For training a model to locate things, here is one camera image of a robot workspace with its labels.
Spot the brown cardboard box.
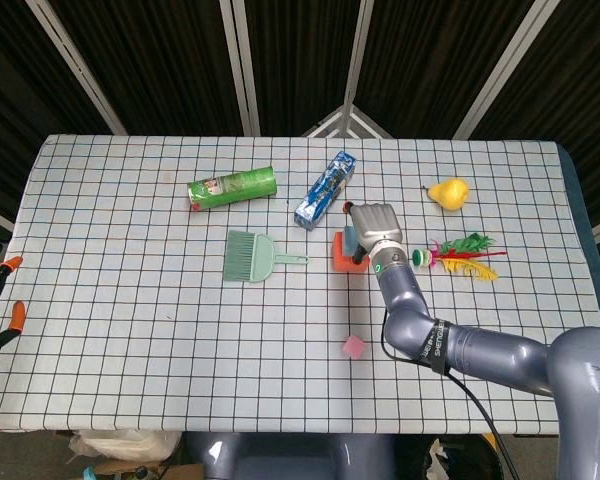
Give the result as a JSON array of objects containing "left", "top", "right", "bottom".
[{"left": 82, "top": 462, "right": 206, "bottom": 480}]

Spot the green chip can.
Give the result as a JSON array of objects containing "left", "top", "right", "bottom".
[{"left": 187, "top": 166, "right": 279, "bottom": 214}]

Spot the yellow toy pear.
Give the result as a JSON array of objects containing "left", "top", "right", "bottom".
[{"left": 421, "top": 177, "right": 471, "bottom": 213}]

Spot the black printed arm strap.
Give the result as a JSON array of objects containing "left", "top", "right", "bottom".
[{"left": 417, "top": 319, "right": 450, "bottom": 376}]

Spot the orange foam cube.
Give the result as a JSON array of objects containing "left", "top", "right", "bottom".
[{"left": 332, "top": 230, "right": 371, "bottom": 275}]

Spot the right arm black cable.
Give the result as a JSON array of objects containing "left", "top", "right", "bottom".
[{"left": 379, "top": 308, "right": 514, "bottom": 480}]

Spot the white checkered tablecloth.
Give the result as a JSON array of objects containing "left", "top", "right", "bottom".
[{"left": 0, "top": 133, "right": 600, "bottom": 435}]

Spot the green hand brush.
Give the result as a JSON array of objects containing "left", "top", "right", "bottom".
[{"left": 223, "top": 229, "right": 311, "bottom": 284}]

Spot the dark folding partition screen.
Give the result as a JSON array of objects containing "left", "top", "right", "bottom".
[{"left": 0, "top": 0, "right": 600, "bottom": 246}]

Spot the colourful feather shuttlecock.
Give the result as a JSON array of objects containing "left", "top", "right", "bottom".
[{"left": 409, "top": 232, "right": 508, "bottom": 284}]

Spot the grey-blue robot torso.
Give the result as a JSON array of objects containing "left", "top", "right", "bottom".
[{"left": 182, "top": 432, "right": 396, "bottom": 480}]

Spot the pink foam cube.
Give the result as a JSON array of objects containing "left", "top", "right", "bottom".
[{"left": 342, "top": 335, "right": 368, "bottom": 361}]

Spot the black trash bin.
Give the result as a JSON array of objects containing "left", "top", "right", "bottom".
[{"left": 422, "top": 434, "right": 506, "bottom": 480}]

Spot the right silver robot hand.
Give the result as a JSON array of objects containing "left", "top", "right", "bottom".
[{"left": 342, "top": 201, "right": 406, "bottom": 266}]

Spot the blue cookie box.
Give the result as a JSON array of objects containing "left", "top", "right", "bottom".
[{"left": 293, "top": 150, "right": 358, "bottom": 232}]

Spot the dark blue table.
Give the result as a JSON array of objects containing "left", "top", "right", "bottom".
[{"left": 554, "top": 142, "right": 600, "bottom": 331}]

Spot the white plastic bag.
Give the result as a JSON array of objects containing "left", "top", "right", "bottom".
[{"left": 68, "top": 429, "right": 184, "bottom": 480}]

